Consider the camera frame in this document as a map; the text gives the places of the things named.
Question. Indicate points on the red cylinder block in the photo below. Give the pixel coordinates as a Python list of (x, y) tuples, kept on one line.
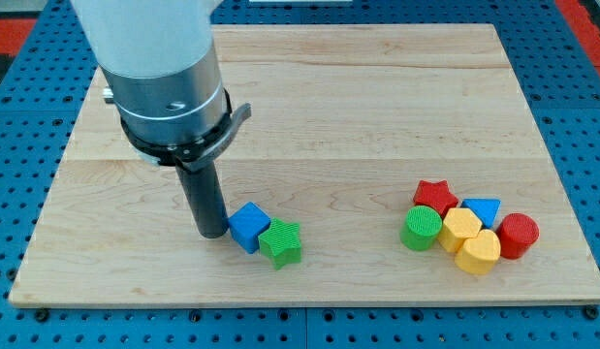
[(517, 232)]

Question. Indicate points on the green star block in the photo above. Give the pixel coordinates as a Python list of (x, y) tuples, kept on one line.
[(280, 243)]

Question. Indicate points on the yellow heart block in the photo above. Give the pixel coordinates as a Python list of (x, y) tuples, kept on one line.
[(479, 255)]

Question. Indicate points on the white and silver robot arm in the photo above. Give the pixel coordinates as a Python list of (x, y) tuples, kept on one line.
[(161, 66)]

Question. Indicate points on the wooden board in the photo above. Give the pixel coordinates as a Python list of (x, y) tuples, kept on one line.
[(346, 120)]

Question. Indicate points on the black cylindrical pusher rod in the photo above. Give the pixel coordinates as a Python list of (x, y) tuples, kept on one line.
[(205, 199)]

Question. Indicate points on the blue cube block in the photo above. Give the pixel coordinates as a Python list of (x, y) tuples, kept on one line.
[(247, 224)]

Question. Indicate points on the yellow hexagon block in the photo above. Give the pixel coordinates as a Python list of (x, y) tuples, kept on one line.
[(458, 225)]

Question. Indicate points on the black mounting clamp ring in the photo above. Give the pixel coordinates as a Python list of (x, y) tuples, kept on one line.
[(197, 154)]

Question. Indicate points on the blue triangle block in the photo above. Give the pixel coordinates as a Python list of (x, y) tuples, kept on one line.
[(485, 209)]

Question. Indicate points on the green cylinder block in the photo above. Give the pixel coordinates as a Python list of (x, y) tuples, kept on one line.
[(420, 228)]

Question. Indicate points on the red star block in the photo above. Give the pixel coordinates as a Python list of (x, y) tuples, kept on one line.
[(436, 195)]

